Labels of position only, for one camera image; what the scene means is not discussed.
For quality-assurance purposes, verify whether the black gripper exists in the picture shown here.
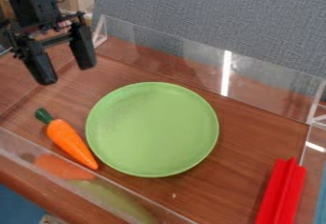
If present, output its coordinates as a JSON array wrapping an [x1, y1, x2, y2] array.
[[2, 0, 96, 85]]

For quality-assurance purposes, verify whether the orange toy carrot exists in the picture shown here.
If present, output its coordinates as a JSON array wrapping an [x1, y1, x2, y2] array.
[[34, 108, 97, 170]]

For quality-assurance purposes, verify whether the green round plate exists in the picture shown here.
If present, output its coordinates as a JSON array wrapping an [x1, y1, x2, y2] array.
[[85, 82, 218, 177]]

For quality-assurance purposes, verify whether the clear acrylic triangle bracket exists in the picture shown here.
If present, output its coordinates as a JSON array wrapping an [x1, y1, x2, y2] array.
[[92, 15, 106, 48]]

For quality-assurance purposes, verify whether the clear acrylic tray wall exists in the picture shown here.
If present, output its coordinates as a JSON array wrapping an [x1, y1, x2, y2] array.
[[0, 16, 326, 224]]

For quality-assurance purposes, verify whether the red plastic bracket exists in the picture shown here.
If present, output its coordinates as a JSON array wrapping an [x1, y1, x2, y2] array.
[[255, 158, 307, 224]]

